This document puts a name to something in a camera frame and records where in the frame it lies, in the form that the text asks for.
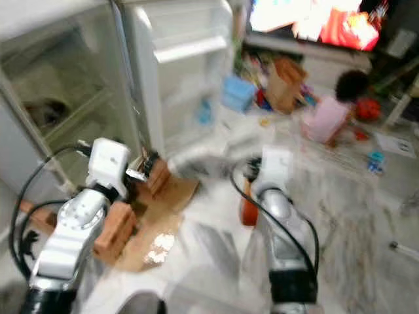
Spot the water bottle blue label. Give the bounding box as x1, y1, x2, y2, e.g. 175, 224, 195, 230
198, 98, 213, 126

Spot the white fridge door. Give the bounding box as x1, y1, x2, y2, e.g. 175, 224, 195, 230
121, 0, 236, 154

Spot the white fridge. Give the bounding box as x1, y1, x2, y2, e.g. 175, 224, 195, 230
0, 0, 148, 197

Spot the red-brown brick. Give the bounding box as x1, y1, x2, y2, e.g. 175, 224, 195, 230
149, 159, 171, 197
18, 200, 63, 236
94, 201, 137, 264

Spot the light blue plastic bin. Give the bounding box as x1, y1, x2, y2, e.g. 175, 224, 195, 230
221, 74, 256, 112

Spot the brown paper bag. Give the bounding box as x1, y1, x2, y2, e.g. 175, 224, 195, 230
265, 58, 307, 115

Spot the child in pink shirt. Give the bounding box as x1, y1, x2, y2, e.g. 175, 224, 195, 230
301, 69, 374, 146

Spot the dark bowl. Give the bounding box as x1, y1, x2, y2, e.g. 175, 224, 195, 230
26, 99, 69, 128

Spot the small blue toy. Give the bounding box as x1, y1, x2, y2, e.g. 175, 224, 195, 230
368, 150, 386, 174

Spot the grey robot leg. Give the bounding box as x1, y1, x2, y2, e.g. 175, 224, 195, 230
118, 291, 166, 314

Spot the small black object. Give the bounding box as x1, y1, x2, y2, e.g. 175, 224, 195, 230
20, 230, 40, 259

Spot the red ball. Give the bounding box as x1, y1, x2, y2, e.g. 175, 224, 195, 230
355, 97, 382, 122

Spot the white TV cabinet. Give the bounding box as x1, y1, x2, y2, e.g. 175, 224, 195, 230
242, 33, 419, 86

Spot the white paper sheet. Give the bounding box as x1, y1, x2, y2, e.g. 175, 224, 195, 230
374, 133, 416, 159

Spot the white stick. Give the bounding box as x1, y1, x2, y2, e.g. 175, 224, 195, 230
390, 241, 419, 257

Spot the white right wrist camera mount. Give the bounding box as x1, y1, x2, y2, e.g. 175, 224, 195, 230
261, 147, 295, 194

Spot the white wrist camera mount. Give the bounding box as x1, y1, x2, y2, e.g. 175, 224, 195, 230
261, 147, 295, 194
88, 137, 132, 200

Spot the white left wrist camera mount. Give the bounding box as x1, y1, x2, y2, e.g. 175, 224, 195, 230
88, 137, 132, 200

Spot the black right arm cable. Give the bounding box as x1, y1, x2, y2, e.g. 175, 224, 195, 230
229, 160, 321, 288

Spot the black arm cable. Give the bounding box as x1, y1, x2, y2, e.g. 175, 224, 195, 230
8, 144, 89, 282
229, 160, 321, 288
18, 200, 69, 262

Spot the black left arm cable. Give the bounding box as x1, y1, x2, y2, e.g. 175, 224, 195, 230
8, 144, 89, 282
18, 200, 69, 262

